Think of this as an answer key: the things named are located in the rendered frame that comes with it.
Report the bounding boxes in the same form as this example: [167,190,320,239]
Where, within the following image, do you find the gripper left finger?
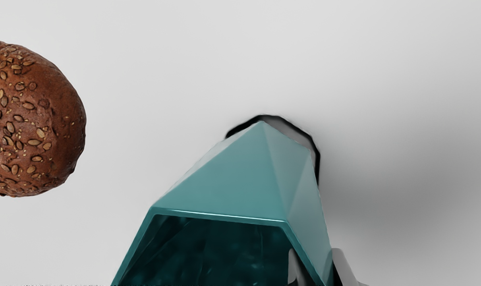
[288,249,317,286]

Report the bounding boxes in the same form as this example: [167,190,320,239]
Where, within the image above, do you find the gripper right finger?
[331,248,369,286]

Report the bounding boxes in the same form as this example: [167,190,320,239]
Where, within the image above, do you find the teal faceted mug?
[111,120,335,286]

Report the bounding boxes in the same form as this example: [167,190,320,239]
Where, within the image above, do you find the brown seeded bread roll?
[0,40,87,198]

